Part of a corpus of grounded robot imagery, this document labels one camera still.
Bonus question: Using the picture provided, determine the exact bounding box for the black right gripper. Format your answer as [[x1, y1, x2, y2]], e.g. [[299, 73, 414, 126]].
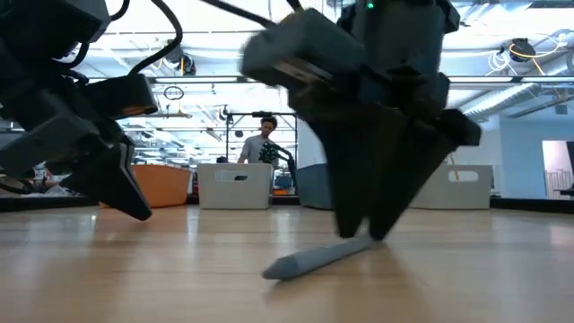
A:
[[239, 8, 483, 149]]

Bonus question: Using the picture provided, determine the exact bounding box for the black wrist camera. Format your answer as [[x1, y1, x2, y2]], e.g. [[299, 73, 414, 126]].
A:
[[338, 0, 462, 77], [83, 74, 159, 120]]

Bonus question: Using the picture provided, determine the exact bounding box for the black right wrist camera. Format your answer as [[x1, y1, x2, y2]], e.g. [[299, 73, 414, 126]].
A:
[[338, 0, 462, 77]]

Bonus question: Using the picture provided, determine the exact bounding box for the black aluminium table frame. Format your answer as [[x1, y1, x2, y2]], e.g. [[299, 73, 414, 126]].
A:
[[0, 193, 574, 214]]

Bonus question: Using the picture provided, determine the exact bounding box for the white column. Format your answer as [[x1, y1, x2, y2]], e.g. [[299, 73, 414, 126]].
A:
[[297, 117, 328, 170]]

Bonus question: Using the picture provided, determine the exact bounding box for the teal plastic bin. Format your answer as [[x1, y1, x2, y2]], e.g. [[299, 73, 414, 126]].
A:
[[295, 162, 336, 211]]

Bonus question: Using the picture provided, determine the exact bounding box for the grey crayon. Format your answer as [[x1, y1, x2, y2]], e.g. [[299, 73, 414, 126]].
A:
[[262, 233, 376, 283]]

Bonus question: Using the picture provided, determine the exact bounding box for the black ceiling light rail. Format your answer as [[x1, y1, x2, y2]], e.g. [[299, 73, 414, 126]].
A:
[[87, 74, 574, 86]]

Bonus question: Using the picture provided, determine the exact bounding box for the light grey plastic bin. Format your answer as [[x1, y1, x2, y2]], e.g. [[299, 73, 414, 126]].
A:
[[196, 162, 274, 211], [410, 164, 493, 211]]

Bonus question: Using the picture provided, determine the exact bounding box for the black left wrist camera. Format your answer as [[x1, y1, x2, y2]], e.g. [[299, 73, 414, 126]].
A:
[[83, 74, 159, 120]]

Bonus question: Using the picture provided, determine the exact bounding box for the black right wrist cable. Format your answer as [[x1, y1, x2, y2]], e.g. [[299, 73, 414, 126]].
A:
[[199, 0, 306, 29]]

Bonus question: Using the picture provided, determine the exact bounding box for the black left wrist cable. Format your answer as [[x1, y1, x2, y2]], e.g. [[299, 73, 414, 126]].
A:
[[53, 0, 184, 78]]

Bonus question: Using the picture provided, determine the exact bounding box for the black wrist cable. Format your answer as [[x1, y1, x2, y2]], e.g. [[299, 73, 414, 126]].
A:
[[53, 0, 184, 78], [199, 0, 306, 29]]

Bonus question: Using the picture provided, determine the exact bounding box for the person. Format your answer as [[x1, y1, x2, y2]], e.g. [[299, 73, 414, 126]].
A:
[[236, 116, 279, 165]]

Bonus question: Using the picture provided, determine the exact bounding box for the orange plastic bin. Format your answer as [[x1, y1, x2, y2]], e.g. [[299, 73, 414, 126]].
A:
[[98, 163, 193, 209]]

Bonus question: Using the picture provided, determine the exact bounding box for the black ceiling cable reel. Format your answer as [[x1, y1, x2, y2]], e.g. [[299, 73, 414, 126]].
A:
[[509, 38, 537, 64], [163, 39, 197, 76]]

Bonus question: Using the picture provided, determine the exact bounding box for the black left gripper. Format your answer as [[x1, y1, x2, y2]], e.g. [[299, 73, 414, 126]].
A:
[[0, 57, 153, 222]]

